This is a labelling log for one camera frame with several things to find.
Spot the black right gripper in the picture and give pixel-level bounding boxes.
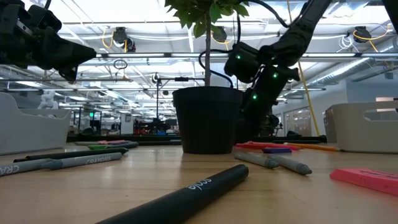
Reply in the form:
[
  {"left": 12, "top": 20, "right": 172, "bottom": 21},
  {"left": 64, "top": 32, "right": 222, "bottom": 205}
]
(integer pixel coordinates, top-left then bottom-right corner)
[{"left": 236, "top": 81, "right": 282, "bottom": 144}]

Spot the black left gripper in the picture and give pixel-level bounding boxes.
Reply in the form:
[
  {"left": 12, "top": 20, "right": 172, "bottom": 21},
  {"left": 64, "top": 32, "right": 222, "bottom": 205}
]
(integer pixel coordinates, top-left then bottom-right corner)
[{"left": 0, "top": 0, "right": 97, "bottom": 83}]

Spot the grey screw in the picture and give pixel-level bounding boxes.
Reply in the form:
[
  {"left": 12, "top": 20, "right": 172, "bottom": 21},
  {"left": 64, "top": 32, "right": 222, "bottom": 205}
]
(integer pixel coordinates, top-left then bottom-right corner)
[{"left": 233, "top": 151, "right": 280, "bottom": 170}]

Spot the green plant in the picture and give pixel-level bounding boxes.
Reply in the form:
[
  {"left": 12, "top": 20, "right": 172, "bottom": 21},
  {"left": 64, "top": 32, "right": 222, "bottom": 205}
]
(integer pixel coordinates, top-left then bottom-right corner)
[{"left": 164, "top": 0, "right": 251, "bottom": 156}]

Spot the orange pencil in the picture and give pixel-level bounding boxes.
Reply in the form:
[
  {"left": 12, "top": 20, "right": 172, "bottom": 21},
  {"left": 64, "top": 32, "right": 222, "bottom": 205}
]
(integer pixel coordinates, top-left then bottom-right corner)
[{"left": 284, "top": 142, "right": 342, "bottom": 152}]

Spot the grey plastic bin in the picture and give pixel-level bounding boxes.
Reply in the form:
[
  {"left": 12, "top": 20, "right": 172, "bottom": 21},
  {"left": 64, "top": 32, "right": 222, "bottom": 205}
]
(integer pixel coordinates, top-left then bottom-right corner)
[
  {"left": 0, "top": 91, "right": 73, "bottom": 156},
  {"left": 322, "top": 100, "right": 398, "bottom": 154}
]

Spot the black pen white lettering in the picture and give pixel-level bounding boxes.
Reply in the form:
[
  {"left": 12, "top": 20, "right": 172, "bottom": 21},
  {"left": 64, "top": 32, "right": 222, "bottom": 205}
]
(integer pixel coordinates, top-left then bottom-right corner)
[{"left": 95, "top": 164, "right": 250, "bottom": 224}]

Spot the pink eraser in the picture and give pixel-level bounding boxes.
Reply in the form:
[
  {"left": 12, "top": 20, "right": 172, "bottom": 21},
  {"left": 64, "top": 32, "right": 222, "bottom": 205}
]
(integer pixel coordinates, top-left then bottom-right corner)
[{"left": 329, "top": 167, "right": 398, "bottom": 197}]

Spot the white robot figure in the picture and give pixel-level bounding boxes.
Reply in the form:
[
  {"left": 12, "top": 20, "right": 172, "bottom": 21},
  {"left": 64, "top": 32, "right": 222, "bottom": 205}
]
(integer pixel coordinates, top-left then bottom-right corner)
[{"left": 37, "top": 90, "right": 60, "bottom": 110}]

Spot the long ceiling light strip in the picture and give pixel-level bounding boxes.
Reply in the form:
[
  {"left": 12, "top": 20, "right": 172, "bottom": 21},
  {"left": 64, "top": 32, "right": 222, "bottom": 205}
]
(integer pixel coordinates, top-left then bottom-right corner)
[{"left": 95, "top": 52, "right": 398, "bottom": 58}]

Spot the black cable ring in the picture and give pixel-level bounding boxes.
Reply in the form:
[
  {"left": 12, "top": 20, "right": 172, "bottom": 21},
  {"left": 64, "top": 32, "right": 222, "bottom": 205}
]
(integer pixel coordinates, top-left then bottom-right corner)
[{"left": 113, "top": 58, "right": 128, "bottom": 71}]

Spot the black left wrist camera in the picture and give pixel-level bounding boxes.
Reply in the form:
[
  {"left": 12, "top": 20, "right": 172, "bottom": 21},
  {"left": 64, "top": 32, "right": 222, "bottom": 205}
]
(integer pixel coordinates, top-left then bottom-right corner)
[{"left": 27, "top": 4, "right": 63, "bottom": 34}]

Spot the thick yellow cable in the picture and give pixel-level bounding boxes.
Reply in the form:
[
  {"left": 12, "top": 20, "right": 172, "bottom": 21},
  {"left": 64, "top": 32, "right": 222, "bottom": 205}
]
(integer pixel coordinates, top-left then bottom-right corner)
[{"left": 285, "top": 0, "right": 321, "bottom": 137}]

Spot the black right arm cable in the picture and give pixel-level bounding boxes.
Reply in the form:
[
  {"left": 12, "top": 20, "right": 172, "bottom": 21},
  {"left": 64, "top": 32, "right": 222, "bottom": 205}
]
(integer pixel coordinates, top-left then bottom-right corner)
[{"left": 198, "top": 0, "right": 292, "bottom": 90}]

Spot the silver ventilation duct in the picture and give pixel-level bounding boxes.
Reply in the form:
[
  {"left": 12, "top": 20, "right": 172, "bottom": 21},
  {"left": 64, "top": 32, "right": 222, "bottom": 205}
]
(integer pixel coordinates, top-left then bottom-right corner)
[{"left": 306, "top": 37, "right": 398, "bottom": 90}]

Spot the white coiled cable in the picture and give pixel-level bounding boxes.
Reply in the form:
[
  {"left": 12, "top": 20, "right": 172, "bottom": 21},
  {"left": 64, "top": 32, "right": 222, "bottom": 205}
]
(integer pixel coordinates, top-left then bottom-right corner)
[{"left": 338, "top": 35, "right": 354, "bottom": 50}]

